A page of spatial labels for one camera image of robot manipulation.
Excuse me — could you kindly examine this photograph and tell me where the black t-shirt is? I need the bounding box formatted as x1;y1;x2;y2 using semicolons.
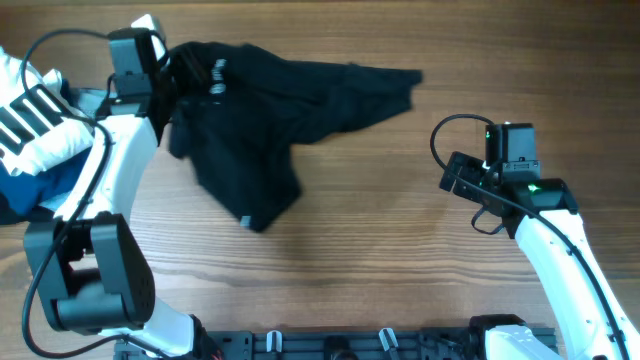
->
168;42;423;232

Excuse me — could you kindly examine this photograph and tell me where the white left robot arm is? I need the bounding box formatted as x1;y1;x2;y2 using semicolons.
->
22;70;224;359

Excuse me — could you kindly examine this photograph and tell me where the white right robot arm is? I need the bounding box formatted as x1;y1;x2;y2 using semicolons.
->
439;152;639;359

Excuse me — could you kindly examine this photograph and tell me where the grey garment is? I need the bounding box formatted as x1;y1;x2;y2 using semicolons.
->
68;88;111;119

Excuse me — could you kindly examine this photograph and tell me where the blue garment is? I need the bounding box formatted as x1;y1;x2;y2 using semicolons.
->
0;79;94;225

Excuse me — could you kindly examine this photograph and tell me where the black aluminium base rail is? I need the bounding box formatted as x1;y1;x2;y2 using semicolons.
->
113;327;559;360

